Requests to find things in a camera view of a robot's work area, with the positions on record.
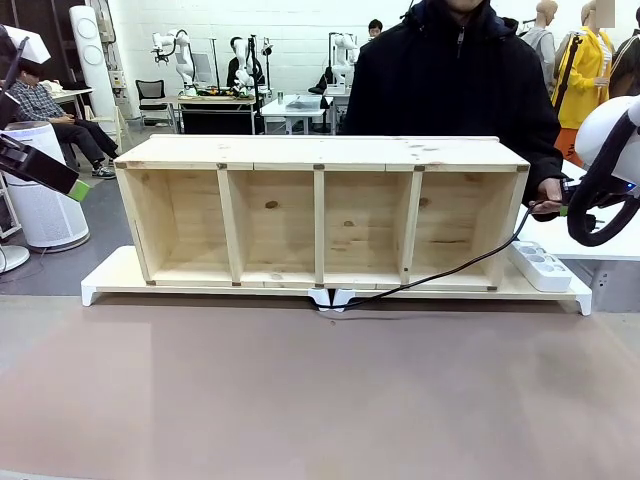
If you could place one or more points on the white background table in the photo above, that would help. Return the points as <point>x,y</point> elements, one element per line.
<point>295,107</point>

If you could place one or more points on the white power strip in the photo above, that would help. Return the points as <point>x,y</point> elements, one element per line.
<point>542,267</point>

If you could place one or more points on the black tripod pole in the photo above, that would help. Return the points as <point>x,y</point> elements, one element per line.
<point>567,65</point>

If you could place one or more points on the grey computer monitor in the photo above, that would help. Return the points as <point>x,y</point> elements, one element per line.
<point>201,67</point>

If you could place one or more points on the mannequin in yellow jacket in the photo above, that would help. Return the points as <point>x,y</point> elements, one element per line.
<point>587,85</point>

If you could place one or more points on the person in black coat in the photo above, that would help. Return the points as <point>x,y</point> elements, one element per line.
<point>440,90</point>

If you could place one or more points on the wooden four-compartment shelf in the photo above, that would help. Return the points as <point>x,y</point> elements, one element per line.
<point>320,150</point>

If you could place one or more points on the person's left hand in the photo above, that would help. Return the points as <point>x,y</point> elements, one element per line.
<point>552,190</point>

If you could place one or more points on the wood-top background workbench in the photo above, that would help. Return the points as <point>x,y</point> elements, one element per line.
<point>215,100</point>

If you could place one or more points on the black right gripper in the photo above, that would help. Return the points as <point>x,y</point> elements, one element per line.
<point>575,194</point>

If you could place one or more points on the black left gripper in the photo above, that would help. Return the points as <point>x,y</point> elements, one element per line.
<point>9,110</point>

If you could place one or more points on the background person in black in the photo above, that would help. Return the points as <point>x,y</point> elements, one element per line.
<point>375,29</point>

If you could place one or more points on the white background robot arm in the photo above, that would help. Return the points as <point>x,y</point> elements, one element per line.
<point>345,52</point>

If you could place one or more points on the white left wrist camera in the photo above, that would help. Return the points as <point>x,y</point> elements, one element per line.
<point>30,47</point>

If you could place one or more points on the white cylindrical air purifier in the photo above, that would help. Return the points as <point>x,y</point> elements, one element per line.
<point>45,210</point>

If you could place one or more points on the person's left forearm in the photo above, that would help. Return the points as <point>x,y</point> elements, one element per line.
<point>547,150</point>

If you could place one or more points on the seated person in plaid shirt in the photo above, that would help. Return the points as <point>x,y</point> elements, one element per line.
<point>40,100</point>

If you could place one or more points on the mannequin in dark jacket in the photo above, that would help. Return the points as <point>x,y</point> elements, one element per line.
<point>627,65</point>

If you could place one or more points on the tall white air conditioner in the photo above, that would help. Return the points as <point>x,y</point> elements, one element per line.
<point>92,65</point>

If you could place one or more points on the white fan base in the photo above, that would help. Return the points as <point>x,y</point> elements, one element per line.
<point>12,257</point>

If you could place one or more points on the mannequin in grey hoodie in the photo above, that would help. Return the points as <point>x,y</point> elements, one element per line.
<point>542,45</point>

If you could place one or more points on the black mesh office chair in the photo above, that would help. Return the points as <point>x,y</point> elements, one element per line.
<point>150,92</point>

